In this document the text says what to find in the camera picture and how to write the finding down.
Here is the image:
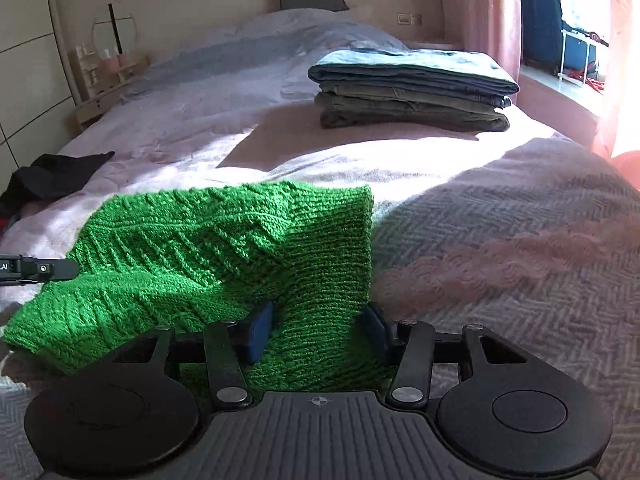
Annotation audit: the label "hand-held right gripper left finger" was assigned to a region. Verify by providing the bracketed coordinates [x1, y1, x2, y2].
[100, 301, 275, 409]

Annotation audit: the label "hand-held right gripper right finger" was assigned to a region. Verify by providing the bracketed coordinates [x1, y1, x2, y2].
[361, 304, 533, 409]

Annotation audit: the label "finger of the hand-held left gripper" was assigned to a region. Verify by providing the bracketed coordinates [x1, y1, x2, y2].
[21, 258, 80, 282]

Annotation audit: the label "green knitted sweater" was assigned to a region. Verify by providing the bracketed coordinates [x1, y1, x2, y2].
[2, 182, 402, 394]

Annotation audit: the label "black cloth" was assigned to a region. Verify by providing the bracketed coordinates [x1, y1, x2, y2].
[0, 151, 116, 217]

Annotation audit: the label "wooden vanity shelf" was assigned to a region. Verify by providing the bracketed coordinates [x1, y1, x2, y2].
[66, 44, 151, 130]

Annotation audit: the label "pink duvet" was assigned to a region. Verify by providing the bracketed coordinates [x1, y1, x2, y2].
[0, 8, 576, 301]

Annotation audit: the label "white wardrobe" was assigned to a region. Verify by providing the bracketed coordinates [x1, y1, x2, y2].
[0, 0, 77, 173]

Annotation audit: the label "folded olive green pants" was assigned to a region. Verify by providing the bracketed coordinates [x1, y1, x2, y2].
[319, 106, 511, 134]
[314, 89, 512, 117]

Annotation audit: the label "round mirror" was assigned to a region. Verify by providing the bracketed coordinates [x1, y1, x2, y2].
[89, 2, 137, 57]

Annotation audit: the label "folded blue jeans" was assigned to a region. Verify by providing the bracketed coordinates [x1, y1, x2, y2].
[307, 48, 521, 108]

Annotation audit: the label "white rack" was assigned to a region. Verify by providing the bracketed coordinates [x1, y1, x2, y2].
[556, 26, 610, 85]

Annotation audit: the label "pink curtain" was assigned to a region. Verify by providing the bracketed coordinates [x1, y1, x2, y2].
[437, 0, 522, 63]
[589, 0, 640, 162]

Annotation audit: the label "dark blue cover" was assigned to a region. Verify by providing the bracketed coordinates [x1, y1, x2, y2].
[517, 0, 565, 75]

